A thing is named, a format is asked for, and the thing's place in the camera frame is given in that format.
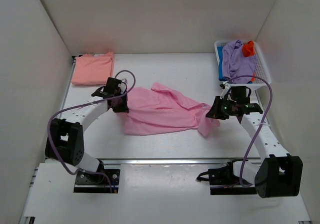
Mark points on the orange garment in basket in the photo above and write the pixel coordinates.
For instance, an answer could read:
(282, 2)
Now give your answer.
(248, 49)

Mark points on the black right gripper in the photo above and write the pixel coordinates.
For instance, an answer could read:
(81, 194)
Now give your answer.
(214, 112)

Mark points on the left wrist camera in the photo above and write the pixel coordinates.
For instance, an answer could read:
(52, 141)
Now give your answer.
(123, 85)

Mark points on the pink t-shirt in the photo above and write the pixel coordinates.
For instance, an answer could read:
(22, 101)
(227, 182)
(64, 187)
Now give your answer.
(160, 110)

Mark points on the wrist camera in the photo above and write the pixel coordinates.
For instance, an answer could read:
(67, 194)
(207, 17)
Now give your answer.
(123, 85)
(225, 89)

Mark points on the folded salmon t-shirt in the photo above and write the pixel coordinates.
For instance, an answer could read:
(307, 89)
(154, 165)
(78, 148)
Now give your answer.
(93, 69)

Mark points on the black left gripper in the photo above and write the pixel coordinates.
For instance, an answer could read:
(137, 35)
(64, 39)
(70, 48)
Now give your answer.
(124, 108)

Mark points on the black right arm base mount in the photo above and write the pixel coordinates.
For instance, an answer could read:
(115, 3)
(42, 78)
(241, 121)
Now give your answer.
(222, 180)

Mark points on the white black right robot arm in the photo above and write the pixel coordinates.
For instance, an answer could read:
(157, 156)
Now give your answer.
(278, 174)

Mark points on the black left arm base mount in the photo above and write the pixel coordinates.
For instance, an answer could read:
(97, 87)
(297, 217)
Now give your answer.
(97, 183)

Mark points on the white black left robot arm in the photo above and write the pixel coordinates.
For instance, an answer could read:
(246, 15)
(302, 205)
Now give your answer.
(65, 141)

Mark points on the aluminium table edge rail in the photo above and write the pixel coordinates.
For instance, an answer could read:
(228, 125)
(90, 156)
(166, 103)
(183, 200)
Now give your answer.
(168, 161)

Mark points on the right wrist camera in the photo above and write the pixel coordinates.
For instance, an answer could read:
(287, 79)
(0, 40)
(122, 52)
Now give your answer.
(225, 89)

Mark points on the lavender t-shirt in basket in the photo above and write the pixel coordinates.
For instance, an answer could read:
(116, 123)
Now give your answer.
(238, 62)

